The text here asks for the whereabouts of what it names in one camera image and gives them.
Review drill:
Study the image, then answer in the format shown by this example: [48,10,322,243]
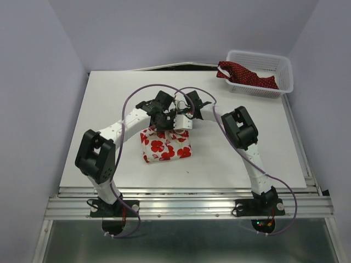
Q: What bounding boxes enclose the white red poppy skirt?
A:
[140,127,193,163]

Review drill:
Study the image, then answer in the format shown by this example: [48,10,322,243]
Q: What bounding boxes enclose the dark red dotted skirt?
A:
[216,61,279,89]

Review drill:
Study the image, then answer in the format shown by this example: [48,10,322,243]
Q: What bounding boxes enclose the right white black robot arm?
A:
[185,89,280,217]

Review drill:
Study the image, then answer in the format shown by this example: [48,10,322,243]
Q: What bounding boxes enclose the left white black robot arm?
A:
[75,91,175,218]

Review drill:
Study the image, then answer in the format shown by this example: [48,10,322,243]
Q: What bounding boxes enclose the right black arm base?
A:
[231,199,286,235]

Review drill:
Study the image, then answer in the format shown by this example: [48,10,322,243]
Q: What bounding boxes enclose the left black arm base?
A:
[86,196,141,239]

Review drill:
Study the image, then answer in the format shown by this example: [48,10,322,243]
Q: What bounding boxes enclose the white table board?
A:
[60,71,305,188]

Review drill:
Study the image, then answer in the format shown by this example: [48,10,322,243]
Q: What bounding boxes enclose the white plastic basket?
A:
[226,50,294,99]

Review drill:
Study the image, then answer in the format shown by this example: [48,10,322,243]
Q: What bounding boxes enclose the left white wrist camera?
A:
[173,115,193,130]

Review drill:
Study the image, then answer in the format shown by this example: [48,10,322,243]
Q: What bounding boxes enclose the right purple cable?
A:
[174,87,298,238]

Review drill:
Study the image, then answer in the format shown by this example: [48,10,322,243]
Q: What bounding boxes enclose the purple cable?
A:
[108,83,179,238]
[174,87,298,238]

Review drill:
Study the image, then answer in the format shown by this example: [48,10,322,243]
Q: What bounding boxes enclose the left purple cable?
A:
[108,83,179,238]

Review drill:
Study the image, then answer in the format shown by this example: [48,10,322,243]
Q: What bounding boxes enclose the aluminium rail frame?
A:
[33,98,344,262]

